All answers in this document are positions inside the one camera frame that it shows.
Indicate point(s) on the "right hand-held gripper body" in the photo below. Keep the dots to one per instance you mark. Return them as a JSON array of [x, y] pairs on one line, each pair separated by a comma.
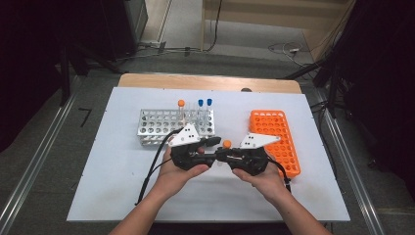
[[253, 160]]

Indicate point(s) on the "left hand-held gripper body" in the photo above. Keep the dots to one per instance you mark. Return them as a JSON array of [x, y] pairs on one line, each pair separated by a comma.
[[184, 137]]

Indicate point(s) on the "orange-capped test tube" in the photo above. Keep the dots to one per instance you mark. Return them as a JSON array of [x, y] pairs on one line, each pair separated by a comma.
[[227, 144], [181, 104]]

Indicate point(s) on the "silver metal test tube rack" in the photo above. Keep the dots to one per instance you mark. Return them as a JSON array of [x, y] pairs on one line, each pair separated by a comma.
[[160, 125]]

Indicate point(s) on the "orange plastic test tube rack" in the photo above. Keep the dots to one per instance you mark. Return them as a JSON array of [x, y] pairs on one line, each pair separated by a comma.
[[277, 127]]

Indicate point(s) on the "person's right hand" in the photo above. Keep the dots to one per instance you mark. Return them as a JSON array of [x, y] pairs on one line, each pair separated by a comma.
[[264, 184]]

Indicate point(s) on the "person's left hand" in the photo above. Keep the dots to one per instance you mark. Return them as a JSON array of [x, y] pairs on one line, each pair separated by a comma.
[[177, 181]]

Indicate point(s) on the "wooden table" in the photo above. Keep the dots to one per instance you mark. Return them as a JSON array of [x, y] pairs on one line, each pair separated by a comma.
[[195, 81]]

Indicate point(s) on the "dark table grommet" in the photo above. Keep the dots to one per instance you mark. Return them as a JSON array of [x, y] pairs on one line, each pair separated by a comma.
[[246, 89]]

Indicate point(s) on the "person's lap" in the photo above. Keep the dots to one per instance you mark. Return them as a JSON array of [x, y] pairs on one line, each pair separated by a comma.
[[221, 229]]

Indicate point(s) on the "white table board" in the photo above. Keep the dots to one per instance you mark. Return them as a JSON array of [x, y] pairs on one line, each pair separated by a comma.
[[107, 189]]

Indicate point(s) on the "grey power strip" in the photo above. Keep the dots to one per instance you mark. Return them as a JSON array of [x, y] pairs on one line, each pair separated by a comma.
[[153, 45]]

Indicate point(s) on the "black metal stand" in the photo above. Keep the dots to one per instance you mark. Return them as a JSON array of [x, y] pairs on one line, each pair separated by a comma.
[[332, 88], [65, 75]]

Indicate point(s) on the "dark grey cabinet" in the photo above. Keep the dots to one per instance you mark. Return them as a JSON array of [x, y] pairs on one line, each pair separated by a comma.
[[130, 23]]

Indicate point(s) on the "dark curtain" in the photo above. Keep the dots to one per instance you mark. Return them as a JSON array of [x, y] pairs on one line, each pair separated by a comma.
[[26, 65], [385, 81]]

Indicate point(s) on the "aluminium floor rail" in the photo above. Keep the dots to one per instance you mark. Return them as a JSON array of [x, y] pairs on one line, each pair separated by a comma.
[[39, 143], [352, 169]]

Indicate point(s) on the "beige wooden frame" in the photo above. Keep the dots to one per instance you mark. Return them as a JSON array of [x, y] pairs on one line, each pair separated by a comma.
[[261, 16]]

